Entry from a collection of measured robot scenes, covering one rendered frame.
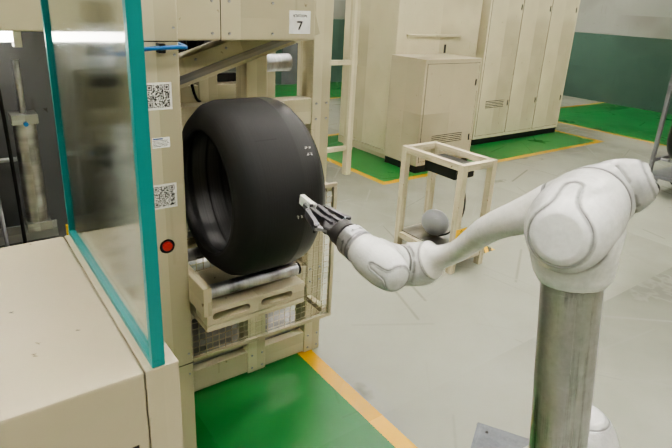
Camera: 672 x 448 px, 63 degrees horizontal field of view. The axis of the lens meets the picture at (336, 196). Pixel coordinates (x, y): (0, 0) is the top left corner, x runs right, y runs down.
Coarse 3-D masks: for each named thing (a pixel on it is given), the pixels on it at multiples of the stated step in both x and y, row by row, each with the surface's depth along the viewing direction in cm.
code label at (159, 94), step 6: (150, 84) 147; (156, 84) 148; (162, 84) 149; (168, 84) 150; (150, 90) 148; (156, 90) 149; (162, 90) 150; (168, 90) 151; (150, 96) 148; (156, 96) 149; (162, 96) 150; (168, 96) 151; (150, 102) 149; (156, 102) 150; (162, 102) 151; (168, 102) 152; (150, 108) 149; (156, 108) 150; (162, 108) 151; (168, 108) 152
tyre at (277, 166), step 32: (192, 128) 176; (224, 128) 160; (256, 128) 161; (288, 128) 166; (192, 160) 199; (224, 160) 160; (256, 160) 156; (288, 160) 161; (320, 160) 172; (192, 192) 200; (224, 192) 208; (256, 192) 155; (288, 192) 160; (320, 192) 168; (192, 224) 191; (224, 224) 204; (256, 224) 158; (288, 224) 163; (224, 256) 172; (256, 256) 165; (288, 256) 174
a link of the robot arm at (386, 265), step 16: (368, 240) 137; (384, 240) 139; (352, 256) 138; (368, 256) 134; (384, 256) 132; (400, 256) 134; (368, 272) 133; (384, 272) 130; (400, 272) 131; (384, 288) 132; (400, 288) 134
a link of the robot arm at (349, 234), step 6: (348, 228) 143; (354, 228) 143; (360, 228) 143; (342, 234) 142; (348, 234) 141; (354, 234) 140; (360, 234) 140; (342, 240) 142; (348, 240) 140; (336, 246) 144; (342, 246) 142; (348, 246) 140; (342, 252) 142
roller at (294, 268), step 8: (288, 264) 187; (296, 264) 188; (256, 272) 181; (264, 272) 181; (272, 272) 182; (280, 272) 184; (288, 272) 185; (296, 272) 188; (232, 280) 175; (240, 280) 176; (248, 280) 177; (256, 280) 179; (264, 280) 180; (272, 280) 183; (216, 288) 171; (224, 288) 172; (232, 288) 174; (240, 288) 176; (216, 296) 171
